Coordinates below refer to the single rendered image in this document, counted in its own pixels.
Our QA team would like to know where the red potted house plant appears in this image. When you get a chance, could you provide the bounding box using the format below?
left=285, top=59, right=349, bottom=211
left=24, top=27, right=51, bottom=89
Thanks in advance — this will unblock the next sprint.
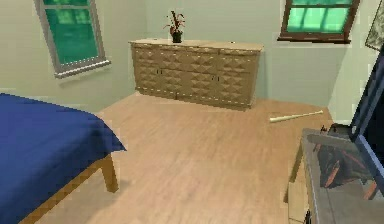
left=163, top=10, right=186, bottom=44

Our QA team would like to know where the blue covered wooden bed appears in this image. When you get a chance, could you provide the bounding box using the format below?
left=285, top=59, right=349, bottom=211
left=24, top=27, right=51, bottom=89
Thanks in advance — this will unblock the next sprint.
left=0, top=92, right=127, bottom=224

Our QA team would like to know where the grey framed window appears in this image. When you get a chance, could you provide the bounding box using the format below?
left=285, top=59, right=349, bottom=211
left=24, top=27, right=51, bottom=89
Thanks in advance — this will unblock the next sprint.
left=33, top=0, right=112, bottom=80

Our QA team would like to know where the pale wooden baseball bat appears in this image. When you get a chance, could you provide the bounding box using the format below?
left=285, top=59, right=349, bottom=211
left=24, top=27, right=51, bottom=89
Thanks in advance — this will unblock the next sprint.
left=269, top=110, right=325, bottom=124

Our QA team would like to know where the grey glass top table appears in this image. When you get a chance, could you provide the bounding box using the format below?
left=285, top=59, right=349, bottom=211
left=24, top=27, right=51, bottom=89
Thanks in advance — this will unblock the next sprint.
left=283, top=127, right=384, bottom=224

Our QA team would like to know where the black television set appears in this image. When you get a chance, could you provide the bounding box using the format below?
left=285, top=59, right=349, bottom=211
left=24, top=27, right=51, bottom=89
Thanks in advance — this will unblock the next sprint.
left=349, top=44, right=384, bottom=195

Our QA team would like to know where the brown framed window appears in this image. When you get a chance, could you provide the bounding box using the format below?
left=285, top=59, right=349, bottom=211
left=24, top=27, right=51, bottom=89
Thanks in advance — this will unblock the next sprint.
left=277, top=0, right=362, bottom=45

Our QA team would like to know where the light wooden dresser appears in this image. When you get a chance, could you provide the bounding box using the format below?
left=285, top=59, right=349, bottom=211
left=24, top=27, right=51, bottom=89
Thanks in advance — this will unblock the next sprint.
left=128, top=38, right=265, bottom=112

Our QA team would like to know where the framed wall picture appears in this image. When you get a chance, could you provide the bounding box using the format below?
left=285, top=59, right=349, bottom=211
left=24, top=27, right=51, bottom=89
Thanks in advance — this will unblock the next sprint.
left=364, top=0, right=384, bottom=52

